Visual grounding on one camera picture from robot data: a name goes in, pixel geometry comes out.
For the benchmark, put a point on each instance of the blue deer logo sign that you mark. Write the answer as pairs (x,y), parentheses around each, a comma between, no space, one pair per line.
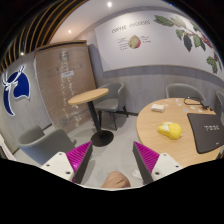
(16,85)

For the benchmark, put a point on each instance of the coffee mural wall poster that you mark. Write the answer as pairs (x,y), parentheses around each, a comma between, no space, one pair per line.
(153,37)

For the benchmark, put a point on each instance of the grey armchair near left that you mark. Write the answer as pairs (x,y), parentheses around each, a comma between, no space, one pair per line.
(41,147)

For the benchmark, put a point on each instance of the white tissue pack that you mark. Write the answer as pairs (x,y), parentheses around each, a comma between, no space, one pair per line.
(158,107)

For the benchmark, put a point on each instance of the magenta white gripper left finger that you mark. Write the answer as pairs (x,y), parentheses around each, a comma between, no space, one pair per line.
(72,165)

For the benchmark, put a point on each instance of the grey armchair behind bistro table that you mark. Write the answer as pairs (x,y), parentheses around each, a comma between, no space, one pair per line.
(113,101)

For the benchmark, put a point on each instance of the grey armchair behind round table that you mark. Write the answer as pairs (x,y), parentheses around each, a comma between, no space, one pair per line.
(180,90)

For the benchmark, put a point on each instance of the yellow computer mouse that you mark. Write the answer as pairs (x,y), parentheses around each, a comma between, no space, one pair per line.
(171,130)

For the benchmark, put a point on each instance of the black mouse pad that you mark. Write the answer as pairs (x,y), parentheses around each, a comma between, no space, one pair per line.
(208,131)

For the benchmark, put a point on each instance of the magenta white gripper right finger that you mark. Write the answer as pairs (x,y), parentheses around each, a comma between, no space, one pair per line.
(152,165)

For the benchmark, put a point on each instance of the round wooden table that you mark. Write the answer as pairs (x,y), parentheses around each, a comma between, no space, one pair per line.
(183,150)

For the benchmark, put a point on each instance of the small round bistro table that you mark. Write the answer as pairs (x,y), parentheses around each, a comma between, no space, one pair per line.
(101,137)

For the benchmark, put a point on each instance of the wrapped wooden cabinet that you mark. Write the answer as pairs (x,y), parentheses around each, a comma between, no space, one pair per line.
(63,71)

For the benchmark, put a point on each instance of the person's knee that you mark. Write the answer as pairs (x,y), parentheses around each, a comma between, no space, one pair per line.
(116,180)

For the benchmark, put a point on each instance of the grey armchair far right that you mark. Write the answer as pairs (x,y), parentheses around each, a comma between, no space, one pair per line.
(219,105)

